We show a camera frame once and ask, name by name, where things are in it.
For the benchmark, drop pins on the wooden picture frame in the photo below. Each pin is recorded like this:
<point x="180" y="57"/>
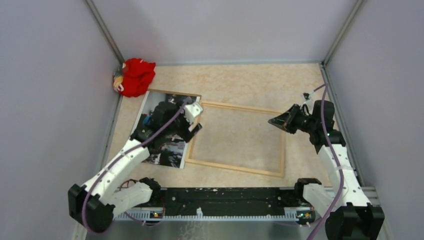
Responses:
<point x="238" y="139"/>

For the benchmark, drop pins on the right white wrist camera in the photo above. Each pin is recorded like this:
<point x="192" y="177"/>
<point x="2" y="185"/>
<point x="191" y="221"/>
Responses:
<point x="308" y="99"/>

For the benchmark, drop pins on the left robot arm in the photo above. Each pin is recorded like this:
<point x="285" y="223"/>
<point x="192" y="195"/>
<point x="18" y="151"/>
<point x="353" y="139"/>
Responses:
<point x="96" y="203"/>

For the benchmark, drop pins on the red crumpled cloth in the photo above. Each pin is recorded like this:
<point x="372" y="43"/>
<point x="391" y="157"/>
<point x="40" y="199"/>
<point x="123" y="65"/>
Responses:
<point x="133" y="77"/>

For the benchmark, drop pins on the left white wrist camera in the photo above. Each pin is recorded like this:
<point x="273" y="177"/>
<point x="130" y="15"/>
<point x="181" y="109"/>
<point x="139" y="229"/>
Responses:
<point x="192" y="111"/>

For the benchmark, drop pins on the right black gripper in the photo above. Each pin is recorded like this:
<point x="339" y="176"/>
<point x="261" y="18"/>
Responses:
<point x="291" y="113"/>

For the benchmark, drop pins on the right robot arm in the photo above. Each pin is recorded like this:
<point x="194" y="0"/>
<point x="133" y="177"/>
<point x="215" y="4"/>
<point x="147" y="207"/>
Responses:
<point x="349" y="214"/>

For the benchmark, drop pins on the transparent plastic sheet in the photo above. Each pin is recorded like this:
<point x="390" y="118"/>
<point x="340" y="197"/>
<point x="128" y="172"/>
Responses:
<point x="240" y="139"/>

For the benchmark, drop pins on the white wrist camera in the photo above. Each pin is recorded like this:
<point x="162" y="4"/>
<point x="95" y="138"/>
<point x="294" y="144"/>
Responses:
<point x="192" y="111"/>
<point x="308" y="99"/>

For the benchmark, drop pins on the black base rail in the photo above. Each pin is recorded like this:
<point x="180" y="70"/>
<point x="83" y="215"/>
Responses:
<point x="230" y="202"/>

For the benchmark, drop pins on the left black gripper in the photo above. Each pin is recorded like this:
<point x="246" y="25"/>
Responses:
<point x="186" y="134"/>

